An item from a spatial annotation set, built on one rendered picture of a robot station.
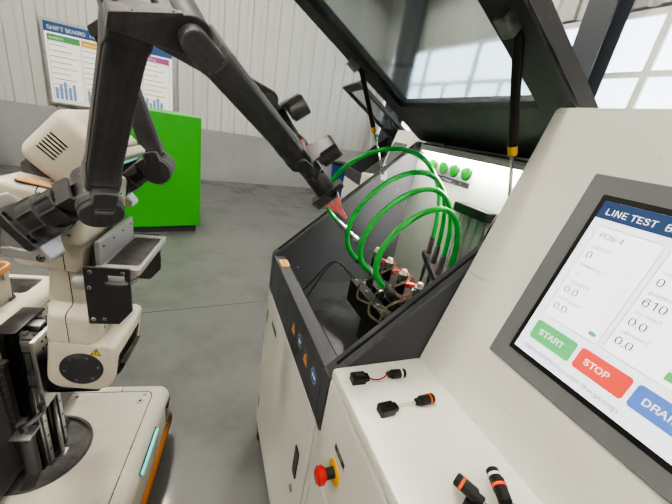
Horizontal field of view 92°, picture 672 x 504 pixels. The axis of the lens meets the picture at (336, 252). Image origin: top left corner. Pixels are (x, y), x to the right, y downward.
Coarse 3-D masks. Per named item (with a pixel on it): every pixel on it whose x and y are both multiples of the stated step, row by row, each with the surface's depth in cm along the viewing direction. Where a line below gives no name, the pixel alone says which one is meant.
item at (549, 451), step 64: (576, 128) 57; (640, 128) 49; (512, 192) 65; (576, 192) 55; (512, 256) 62; (448, 320) 71; (448, 384) 67; (512, 384) 56; (320, 448) 74; (512, 448) 54; (576, 448) 46
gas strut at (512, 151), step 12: (516, 36) 55; (516, 48) 56; (516, 60) 57; (516, 72) 58; (516, 84) 59; (516, 96) 60; (516, 108) 61; (516, 120) 62; (516, 132) 63; (516, 144) 64
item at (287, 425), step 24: (264, 360) 141; (288, 360) 102; (264, 384) 140; (288, 384) 102; (264, 408) 139; (288, 408) 101; (264, 432) 138; (288, 432) 100; (312, 432) 79; (264, 456) 136; (288, 456) 100; (288, 480) 99
